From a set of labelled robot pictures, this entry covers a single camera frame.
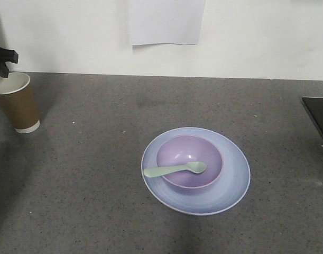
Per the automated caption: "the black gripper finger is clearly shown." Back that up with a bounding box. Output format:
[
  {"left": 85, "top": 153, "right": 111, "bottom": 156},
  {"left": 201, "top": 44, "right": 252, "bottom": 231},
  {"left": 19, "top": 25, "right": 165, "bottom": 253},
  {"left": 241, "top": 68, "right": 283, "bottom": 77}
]
[
  {"left": 0, "top": 47, "right": 19, "bottom": 64},
  {"left": 0, "top": 62, "right": 8, "bottom": 78}
]

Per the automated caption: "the purple plastic bowl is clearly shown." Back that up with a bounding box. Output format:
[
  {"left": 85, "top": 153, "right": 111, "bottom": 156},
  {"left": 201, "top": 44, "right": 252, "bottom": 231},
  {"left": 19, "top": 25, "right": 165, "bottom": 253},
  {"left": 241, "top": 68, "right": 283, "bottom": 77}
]
[{"left": 156, "top": 134, "right": 224, "bottom": 189}]

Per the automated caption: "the mint green plastic spoon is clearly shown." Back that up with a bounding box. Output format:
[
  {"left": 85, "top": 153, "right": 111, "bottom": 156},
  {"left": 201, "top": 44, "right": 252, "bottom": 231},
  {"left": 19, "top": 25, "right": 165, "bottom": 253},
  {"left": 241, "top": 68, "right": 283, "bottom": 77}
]
[{"left": 143, "top": 161, "right": 207, "bottom": 178}]

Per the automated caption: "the brown paper cup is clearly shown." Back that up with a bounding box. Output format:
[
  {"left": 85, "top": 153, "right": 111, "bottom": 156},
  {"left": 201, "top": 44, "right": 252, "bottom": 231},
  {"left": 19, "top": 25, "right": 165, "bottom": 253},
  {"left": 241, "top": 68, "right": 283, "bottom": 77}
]
[{"left": 0, "top": 72, "right": 40, "bottom": 134}]

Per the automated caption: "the blue plastic plate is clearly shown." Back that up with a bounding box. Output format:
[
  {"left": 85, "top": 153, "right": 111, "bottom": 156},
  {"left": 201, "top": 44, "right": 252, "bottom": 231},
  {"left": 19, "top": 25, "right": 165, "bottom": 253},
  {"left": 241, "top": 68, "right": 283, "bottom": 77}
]
[{"left": 141, "top": 127, "right": 251, "bottom": 216}]

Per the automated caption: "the white paper sheet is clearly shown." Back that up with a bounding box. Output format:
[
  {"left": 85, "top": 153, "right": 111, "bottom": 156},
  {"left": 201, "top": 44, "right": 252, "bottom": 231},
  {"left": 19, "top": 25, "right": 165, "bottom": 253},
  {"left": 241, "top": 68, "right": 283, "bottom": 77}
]
[{"left": 128, "top": 0, "right": 206, "bottom": 46}]

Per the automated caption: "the black induction cooktop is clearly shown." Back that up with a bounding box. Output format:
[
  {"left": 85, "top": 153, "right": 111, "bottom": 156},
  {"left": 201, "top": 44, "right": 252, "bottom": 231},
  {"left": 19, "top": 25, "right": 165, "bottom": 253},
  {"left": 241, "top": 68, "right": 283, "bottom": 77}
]
[{"left": 301, "top": 97, "right": 323, "bottom": 139}]

